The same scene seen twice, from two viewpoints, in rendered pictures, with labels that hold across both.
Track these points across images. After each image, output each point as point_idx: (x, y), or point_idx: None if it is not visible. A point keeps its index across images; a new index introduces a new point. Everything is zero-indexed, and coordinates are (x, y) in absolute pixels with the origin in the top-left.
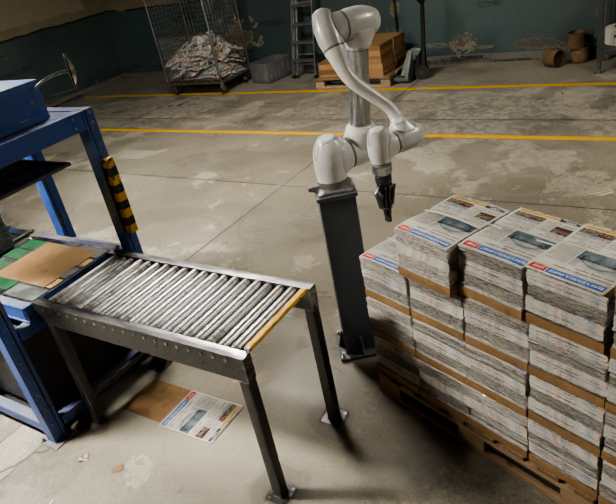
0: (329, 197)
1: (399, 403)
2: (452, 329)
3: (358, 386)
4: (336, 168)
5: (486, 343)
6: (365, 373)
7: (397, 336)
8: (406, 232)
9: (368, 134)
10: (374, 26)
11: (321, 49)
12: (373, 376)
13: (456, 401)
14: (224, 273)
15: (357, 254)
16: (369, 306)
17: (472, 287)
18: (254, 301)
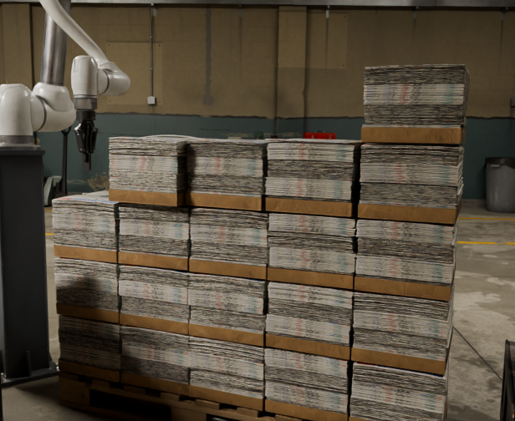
0: (10, 149)
1: (86, 412)
2: (174, 258)
3: (26, 405)
4: (22, 117)
5: (216, 261)
6: (34, 393)
7: (94, 301)
8: (124, 138)
9: (74, 59)
10: None
11: None
12: (46, 394)
13: (171, 367)
14: None
15: (36, 231)
16: (57, 271)
17: (202, 190)
18: None
